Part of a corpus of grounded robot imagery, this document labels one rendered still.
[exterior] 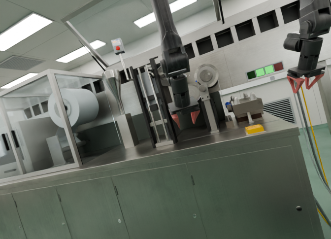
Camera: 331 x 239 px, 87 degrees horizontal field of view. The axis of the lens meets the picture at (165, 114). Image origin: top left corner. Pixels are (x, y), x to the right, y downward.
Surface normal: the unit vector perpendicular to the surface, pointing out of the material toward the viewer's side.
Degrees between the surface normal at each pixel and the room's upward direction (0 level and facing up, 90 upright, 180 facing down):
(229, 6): 90
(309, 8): 90
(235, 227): 90
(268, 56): 90
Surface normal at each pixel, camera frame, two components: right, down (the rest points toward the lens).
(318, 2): 0.09, 0.08
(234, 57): -0.30, 0.13
